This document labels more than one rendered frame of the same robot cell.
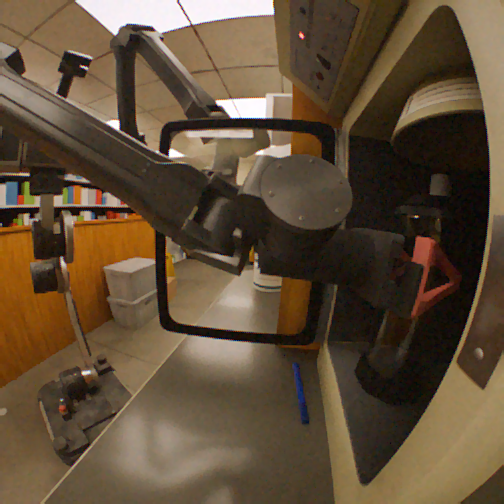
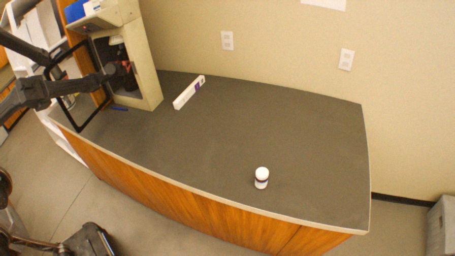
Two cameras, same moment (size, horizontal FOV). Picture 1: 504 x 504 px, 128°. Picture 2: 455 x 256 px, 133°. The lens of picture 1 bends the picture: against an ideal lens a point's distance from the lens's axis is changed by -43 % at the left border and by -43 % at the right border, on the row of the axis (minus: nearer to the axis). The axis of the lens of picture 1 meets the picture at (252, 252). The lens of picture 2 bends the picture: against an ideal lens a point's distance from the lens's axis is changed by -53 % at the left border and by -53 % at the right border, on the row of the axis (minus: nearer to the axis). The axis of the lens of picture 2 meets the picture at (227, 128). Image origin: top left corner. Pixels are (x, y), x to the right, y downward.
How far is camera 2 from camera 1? 0.86 m
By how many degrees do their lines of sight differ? 70
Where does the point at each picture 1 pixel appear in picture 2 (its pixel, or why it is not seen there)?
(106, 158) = (81, 84)
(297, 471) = (135, 114)
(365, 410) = (133, 94)
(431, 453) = (140, 83)
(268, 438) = (125, 117)
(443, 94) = (120, 38)
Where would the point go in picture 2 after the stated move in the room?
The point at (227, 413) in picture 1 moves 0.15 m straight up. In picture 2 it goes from (114, 124) to (102, 102)
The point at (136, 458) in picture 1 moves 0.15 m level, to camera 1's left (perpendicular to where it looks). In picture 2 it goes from (117, 141) to (101, 166)
